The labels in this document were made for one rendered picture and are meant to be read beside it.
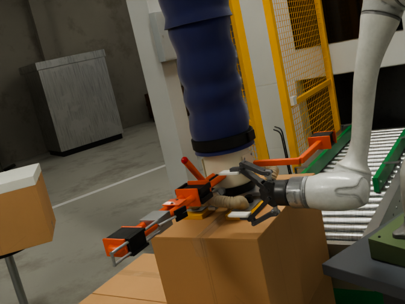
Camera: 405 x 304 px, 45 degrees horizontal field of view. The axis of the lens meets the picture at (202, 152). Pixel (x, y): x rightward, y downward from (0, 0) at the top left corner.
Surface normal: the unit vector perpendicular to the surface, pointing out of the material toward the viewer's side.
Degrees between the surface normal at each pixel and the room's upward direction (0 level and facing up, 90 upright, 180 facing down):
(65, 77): 90
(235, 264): 90
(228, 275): 90
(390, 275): 0
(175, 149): 90
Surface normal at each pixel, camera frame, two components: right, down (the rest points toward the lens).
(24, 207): 0.24, 0.16
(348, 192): -0.33, -0.01
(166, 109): -0.50, 0.30
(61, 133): 0.58, 0.05
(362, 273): -0.21, -0.95
